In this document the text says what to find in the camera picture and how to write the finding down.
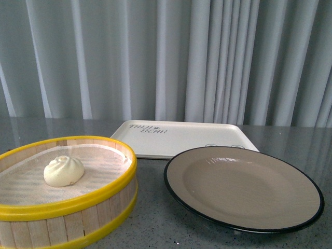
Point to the beige plate black rim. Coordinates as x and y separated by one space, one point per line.
243 189

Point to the white steamed bun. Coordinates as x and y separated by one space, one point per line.
63 171

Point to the white bear tray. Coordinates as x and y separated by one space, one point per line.
165 139

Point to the yellow bamboo steamer basket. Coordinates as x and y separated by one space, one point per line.
72 223

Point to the white steamer liner cloth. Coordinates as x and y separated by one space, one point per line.
24 184

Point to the grey pleated curtain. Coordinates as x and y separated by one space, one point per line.
236 62

